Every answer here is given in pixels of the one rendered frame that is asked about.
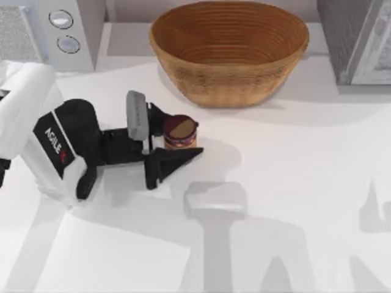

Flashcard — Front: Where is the dark red can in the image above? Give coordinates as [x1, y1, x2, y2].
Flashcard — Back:
[163, 114, 200, 151]

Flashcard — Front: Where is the pale grey rounded box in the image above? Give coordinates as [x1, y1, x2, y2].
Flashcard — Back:
[126, 90, 148, 143]

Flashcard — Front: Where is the brown woven basket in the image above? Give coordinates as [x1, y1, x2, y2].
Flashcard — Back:
[148, 1, 310, 109]

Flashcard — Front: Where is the pale microwave oven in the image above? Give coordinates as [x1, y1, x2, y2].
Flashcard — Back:
[0, 0, 108, 73]

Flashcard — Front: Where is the small round microwave knob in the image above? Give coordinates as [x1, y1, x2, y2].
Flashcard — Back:
[56, 35, 82, 54]

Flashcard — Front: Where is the large round microwave knob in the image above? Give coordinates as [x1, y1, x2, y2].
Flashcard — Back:
[48, 9, 75, 31]

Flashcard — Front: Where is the grey cabinet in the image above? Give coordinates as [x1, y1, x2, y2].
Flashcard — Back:
[316, 0, 391, 87]

